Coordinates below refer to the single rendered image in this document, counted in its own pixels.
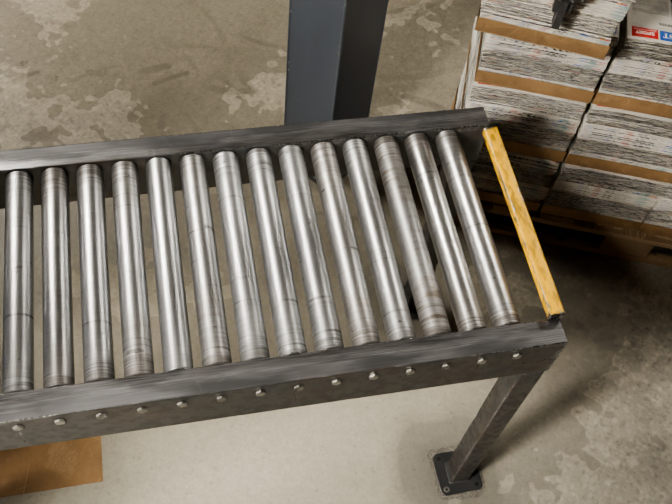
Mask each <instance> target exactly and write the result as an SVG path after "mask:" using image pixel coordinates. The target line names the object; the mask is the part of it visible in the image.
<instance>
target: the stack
mask: <svg viewBox="0 0 672 504"><path fill-rule="evenodd" d="M476 21H477V17H476V18H475V22H474V24H473V29H472V37H471V44H470V51H469V58H468V70H467V76H466V81H465V74H466V66H467V61H466V64H465V68H464V69H463V74H462V75H461V81H460V84H459V89H458V92H457V95H456V100H455V106H454V109H461V105H462V97H463V89H464V81H465V84H466V86H465V94H464V99H463V107H462V109H464V108H475V107H484V110H485V113H486V116H487V118H488V121H489V124H490V125H489V127H497V128H498V130H499V133H500V136H501V139H502V140H506V141H512V142H517V143H523V144H528V145H533V146H538V147H544V148H549V149H554V150H559V151H564V152H565V151H566V149H567V148H568V154H574V155H579V156H585V157H590V158H596V159H601V160H607V161H612V162H617V163H623V164H628V165H633V166H638V167H643V168H648V169H653V170H658V171H663V172H667V173H672V119H670V118H664V117H659V116H654V115H649V114H643V113H638V112H633V111H627V110H622V109H617V108H612V107H606V106H601V105H596V104H592V99H591V101H590V103H589V104H588V103H583V102H578V101H573V100H568V99H562V98H557V97H552V96H547V95H542V94H537V93H531V92H526V91H521V90H516V89H511V88H506V87H500V86H495V85H490V84H485V83H480V82H475V81H474V78H475V77H476V76H475V71H476V64H477V57H478V50H479V43H480V36H481V32H480V31H476V30H475V25H476ZM478 70H482V71H488V72H493V73H499V74H504V75H510V76H515V77H521V78H526V79H531V80H537V81H542V82H547V83H552V84H558V85H563V86H568V87H573V88H577V89H582V90H587V91H592V92H593V91H594V89H595V88H596V87H597V84H598V92H601V93H606V94H612V95H617V96H623V97H628V98H634V99H639V100H645V101H650V102H655V103H660V104H665V105H670V106H672V0H636V4H631V3H630V7H629V9H628V10H627V13H626V14H625V17H623V20H622V21H620V23H618V26H617V29H616V32H614V34H613V37H612V45H611V48H610V50H609V51H608V53H607V55H606V56H605V58H604V60H602V59H597V58H593V57H589V56H584V55H580V54H576V53H571V52H567V51H563V50H558V49H554V48H550V47H545V46H541V45H537V44H532V43H528V42H524V41H519V40H515V39H511V38H506V37H502V36H498V35H493V34H489V33H485V32H483V33H482V39H481V47H480V55H479V63H478V69H477V71H478ZM598 92H597V93H598ZM507 153H508V158H509V160H510V163H511V166H512V169H513V171H514V174H515V177H516V180H517V182H518V185H519V188H520V190H521V193H522V196H523V199H524V200H527V201H531V202H536V203H540V202H541V200H543V199H544V203H543V205H544V204H546V205H552V206H557V207H563V208H569V209H574V210H579V211H585V212H590V213H595V214H600V215H605V216H610V217H615V218H620V219H625V220H630V221H635V222H640V223H641V222H642V221H643V223H646V224H651V225H656V226H661V227H666V228H671V229H672V184H671V183H664V182H659V181H654V180H649V179H644V178H639V177H633V176H628V175H623V174H618V173H613V172H607V171H602V170H597V169H592V168H587V167H582V166H576V165H571V164H566V163H564V159H563V161H562V162H560V161H555V160H550V159H544V158H539V157H533V156H528V155H523V154H517V153H512V152H507ZM568 154H567V156H568ZM471 174H472V177H473V180H474V183H475V186H476V189H477V190H480V191H485V192H490V193H494V194H499V195H504V194H503V191H502V188H501V185H500V183H499V180H498V177H497V174H496V171H495V168H494V166H493V163H492V160H491V157H490V154H489V151H488V148H485V147H482V148H481V150H480V153H479V156H478V159H477V160H475V161H474V163H473V166H472V169H471ZM527 210H528V209H527ZM528 212H529V215H530V218H531V221H533V222H538V223H543V224H548V225H553V226H558V227H563V228H568V229H573V230H579V231H584V232H589V233H594V234H599V235H603V236H602V237H601V239H600V240H599V242H595V241H590V240H585V239H580V238H575V237H570V236H565V235H560V234H555V233H550V232H545V231H540V230H535V232H536V234H537V237H538V240H539V242H543V243H548V244H553V245H558V246H563V247H568V248H573V249H578V250H583V251H588V252H593V253H598V254H603V255H608V256H613V257H618V258H623V259H628V260H633V261H638V262H643V263H648V264H653V265H658V266H663V267H668V268H672V257H670V256H665V255H660V254H655V253H650V251H651V250H652V249H653V247H654V246H659V247H664V248H669V249H672V238H670V237H665V236H660V235H655V234H650V233H645V232H640V231H638V230H637V231H636V230H631V229H626V228H620V227H615V226H610V225H604V224H599V223H594V222H588V221H583V220H578V219H573V218H567V217H562V216H557V215H551V214H546V213H541V212H540V211H538V210H537V211H532V210H528Z"/></svg>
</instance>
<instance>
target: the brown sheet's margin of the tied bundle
mask: <svg viewBox="0 0 672 504"><path fill-rule="evenodd" d="M477 18H478V20H477V21H476V22H477V23H476V25H475V26H476V27H475V30H476V31H480V32H485V33H489V34H493V35H498V36H502V37H506V38H511V39H515V40H519V41H524V42H528V43H532V44H537V45H541V46H545V47H550V48H554V49H558V50H563V51H567V52H571V53H576V54H580V55H584V56H589V57H593V58H597V59H602V60H604V58H605V56H606V55H607V53H608V51H609V50H610V48H611V45H612V39H611V43H610V44H609V46H605V45H601V44H596V43H592V42H587V41H582V40H578V39H573V38H569V37H564V36H559V35H555V34H550V33H546V32H542V31H537V30H533V29H529V28H524V27H520V26H516V25H512V24H508V23H503V22H499V21H495V20H491V19H487V18H483V17H478V16H477Z"/></svg>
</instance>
